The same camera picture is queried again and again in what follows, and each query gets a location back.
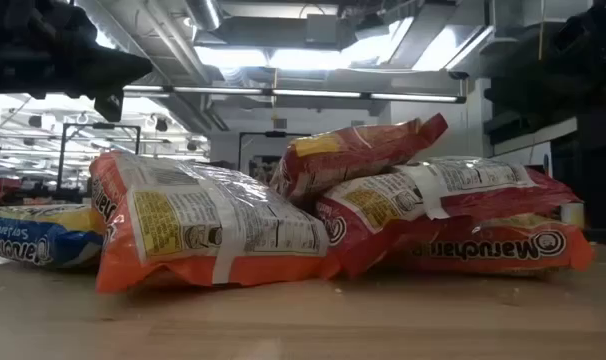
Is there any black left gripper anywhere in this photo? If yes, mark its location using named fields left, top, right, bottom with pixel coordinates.
left=52, top=47, right=154, bottom=124

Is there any orange Maruchan noodle pack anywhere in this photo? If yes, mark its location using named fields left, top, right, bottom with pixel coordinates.
left=377, top=213, right=597, bottom=275
left=88, top=150, right=342, bottom=295

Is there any blue Maruchan noodle pack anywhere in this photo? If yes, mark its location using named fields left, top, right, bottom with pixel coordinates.
left=0, top=203, right=106, bottom=270

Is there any red Maruchan noodle pack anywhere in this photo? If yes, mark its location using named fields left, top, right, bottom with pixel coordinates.
left=313, top=155, right=583, bottom=280
left=270, top=112, right=449, bottom=204

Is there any red storage box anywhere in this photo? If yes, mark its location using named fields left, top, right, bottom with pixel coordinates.
left=0, top=177, right=23, bottom=202

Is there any long ceiling light bar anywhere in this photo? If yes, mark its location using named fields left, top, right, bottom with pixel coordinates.
left=122, top=84, right=467, bottom=105

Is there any white and yellow container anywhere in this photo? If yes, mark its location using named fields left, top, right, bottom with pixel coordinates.
left=560, top=202, right=587, bottom=230

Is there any silver round air duct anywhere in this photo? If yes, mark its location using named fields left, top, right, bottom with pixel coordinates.
left=182, top=0, right=224, bottom=32

